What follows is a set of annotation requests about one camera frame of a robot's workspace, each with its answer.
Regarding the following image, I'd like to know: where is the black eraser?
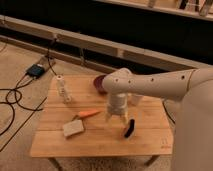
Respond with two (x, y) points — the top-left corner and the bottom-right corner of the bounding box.
(124, 119), (135, 138)

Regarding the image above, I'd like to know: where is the beige sponge block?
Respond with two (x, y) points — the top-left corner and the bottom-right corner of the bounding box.
(63, 120), (84, 137)

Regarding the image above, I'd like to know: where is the wooden baseboard ledge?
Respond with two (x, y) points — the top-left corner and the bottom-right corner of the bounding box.
(0, 15), (210, 71)

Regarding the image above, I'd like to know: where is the wooden table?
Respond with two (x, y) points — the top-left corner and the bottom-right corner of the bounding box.
(30, 75), (173, 158)

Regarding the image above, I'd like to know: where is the orange carrot toy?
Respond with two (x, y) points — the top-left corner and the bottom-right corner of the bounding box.
(72, 110), (100, 121)

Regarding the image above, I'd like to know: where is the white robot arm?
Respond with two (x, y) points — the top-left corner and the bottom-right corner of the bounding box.
(102, 67), (213, 171)

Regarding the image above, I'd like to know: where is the black power adapter box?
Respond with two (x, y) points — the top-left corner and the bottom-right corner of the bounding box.
(26, 64), (45, 79)

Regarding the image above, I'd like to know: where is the dark red bowl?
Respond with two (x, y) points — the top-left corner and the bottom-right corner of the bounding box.
(93, 75), (106, 94)

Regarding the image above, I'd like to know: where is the white cup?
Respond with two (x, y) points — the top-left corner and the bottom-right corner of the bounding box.
(131, 94), (143, 106)

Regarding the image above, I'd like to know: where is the black cable on floor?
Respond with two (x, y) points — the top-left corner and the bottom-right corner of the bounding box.
(0, 39), (58, 153)

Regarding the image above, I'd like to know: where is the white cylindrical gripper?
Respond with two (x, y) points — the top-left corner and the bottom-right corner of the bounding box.
(105, 93), (128, 126)

